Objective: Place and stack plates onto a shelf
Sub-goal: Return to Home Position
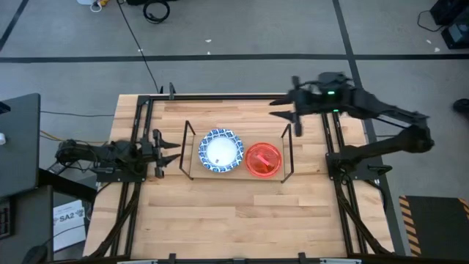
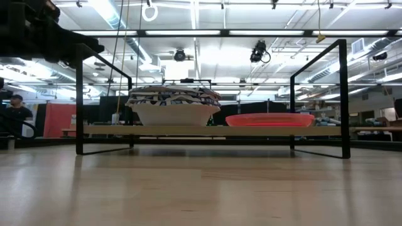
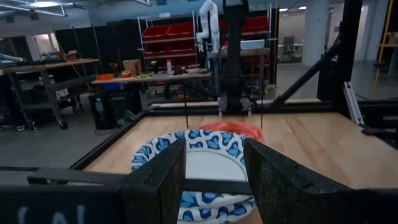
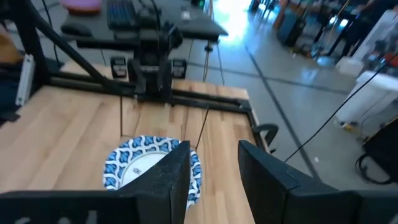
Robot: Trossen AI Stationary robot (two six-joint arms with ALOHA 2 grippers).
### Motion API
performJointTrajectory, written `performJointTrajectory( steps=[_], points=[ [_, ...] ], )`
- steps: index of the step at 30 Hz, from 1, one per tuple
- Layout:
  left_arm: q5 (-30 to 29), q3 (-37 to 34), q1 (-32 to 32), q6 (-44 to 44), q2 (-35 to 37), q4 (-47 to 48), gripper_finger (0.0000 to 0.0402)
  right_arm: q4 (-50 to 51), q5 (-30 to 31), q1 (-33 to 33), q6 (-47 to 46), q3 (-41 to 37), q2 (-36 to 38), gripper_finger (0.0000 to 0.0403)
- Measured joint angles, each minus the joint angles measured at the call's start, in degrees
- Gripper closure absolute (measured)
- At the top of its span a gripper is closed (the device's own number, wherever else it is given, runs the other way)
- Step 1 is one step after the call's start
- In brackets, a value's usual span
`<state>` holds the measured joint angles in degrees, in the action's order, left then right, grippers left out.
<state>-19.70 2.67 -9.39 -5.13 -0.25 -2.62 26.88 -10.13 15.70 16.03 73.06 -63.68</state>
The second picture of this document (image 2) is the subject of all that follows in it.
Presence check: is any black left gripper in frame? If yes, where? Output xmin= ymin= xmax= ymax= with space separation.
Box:
xmin=46 ymin=27 xmax=105 ymax=68

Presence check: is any white bowl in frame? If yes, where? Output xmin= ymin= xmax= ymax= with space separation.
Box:
xmin=130 ymin=103 xmax=222 ymax=127

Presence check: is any translucent pink plastic plate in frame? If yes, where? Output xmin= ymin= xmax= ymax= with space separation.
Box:
xmin=225 ymin=116 xmax=314 ymax=127
xmin=225 ymin=112 xmax=315 ymax=126

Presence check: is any black overhead light beam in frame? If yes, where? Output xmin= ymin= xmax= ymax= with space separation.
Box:
xmin=70 ymin=29 xmax=402 ymax=38

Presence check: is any red partition panel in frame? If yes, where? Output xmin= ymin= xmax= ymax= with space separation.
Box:
xmin=43 ymin=102 xmax=77 ymax=138

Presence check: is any round black ceiling fixture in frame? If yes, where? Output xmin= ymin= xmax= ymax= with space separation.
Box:
xmin=173 ymin=48 xmax=187 ymax=62

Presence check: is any person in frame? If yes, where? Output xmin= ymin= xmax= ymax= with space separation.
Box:
xmin=4 ymin=94 xmax=34 ymax=136

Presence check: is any wooden background table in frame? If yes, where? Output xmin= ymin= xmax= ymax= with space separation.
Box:
xmin=350 ymin=126 xmax=402 ymax=132

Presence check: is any thin dark hanging cable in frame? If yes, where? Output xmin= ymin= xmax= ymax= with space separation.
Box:
xmin=106 ymin=0 xmax=125 ymax=97

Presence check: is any thin pale hanging cord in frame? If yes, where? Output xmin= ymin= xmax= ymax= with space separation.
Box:
xmin=116 ymin=0 xmax=131 ymax=114

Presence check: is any white hanging ring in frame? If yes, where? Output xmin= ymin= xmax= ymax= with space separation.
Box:
xmin=141 ymin=2 xmax=159 ymax=23

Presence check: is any thick black cable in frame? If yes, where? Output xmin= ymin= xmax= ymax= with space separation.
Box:
xmin=0 ymin=111 xmax=38 ymax=141

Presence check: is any black table edge rail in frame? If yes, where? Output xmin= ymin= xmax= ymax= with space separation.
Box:
xmin=0 ymin=137 xmax=402 ymax=151

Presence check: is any black overhead camera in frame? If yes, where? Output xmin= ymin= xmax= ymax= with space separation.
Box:
xmin=249 ymin=40 xmax=271 ymax=63

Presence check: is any yellow hanging cord plug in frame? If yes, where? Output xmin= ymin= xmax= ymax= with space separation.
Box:
xmin=315 ymin=0 xmax=327 ymax=44

